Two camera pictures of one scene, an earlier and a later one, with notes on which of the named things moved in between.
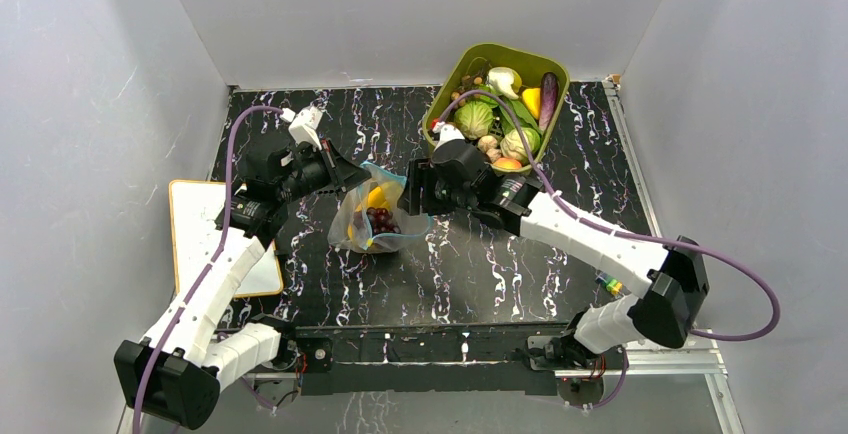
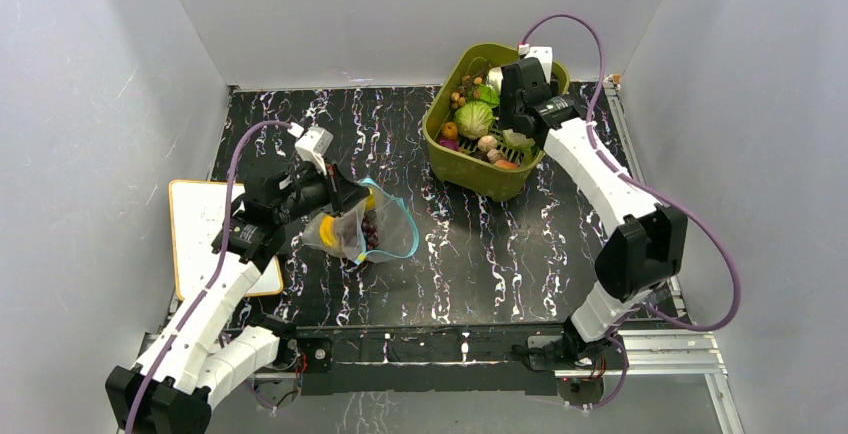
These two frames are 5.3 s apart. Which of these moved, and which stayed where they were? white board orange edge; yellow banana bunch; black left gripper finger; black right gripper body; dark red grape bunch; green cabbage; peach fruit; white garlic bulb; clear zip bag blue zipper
Moved: dark red grape bunch; black left gripper finger; clear zip bag blue zipper; yellow banana bunch; black right gripper body
Stayed: peach fruit; green cabbage; white board orange edge; white garlic bulb
